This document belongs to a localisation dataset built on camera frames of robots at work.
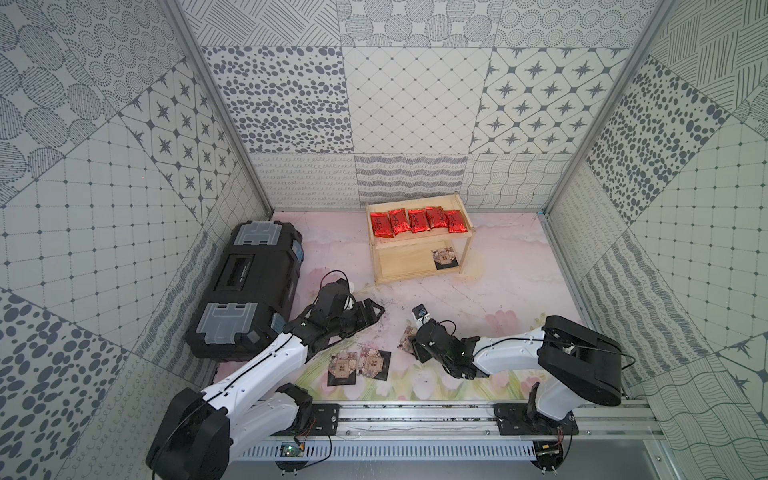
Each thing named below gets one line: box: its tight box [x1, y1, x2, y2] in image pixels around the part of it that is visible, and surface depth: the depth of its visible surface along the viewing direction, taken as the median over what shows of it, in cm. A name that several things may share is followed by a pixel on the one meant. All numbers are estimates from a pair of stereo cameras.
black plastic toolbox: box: [185, 220, 305, 361], surface depth 81 cm
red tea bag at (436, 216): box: [426, 206, 449, 229], surface depth 90 cm
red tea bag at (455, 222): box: [445, 210, 468, 233], surface depth 88 cm
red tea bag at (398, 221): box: [389, 208, 412, 235], surface depth 88 cm
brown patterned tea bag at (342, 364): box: [328, 350, 357, 379], surface depth 85 cm
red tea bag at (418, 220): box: [408, 209, 428, 234], surface depth 90 cm
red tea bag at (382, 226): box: [370, 212, 395, 238], surface depth 88 cm
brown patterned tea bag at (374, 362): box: [358, 346, 392, 381], surface depth 85 cm
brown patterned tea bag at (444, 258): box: [431, 247, 459, 270], surface depth 106 cm
